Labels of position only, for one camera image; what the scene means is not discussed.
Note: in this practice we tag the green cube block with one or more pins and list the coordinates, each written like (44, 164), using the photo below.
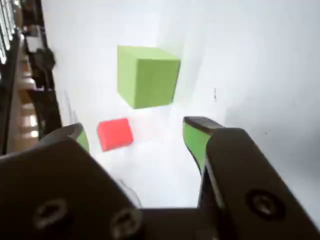
(147, 80)

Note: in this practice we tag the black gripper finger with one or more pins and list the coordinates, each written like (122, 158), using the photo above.
(50, 180)
(245, 175)

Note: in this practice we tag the red cube block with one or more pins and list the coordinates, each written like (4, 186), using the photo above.
(115, 135)

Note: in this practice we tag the dark background furniture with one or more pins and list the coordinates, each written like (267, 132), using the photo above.
(43, 65)

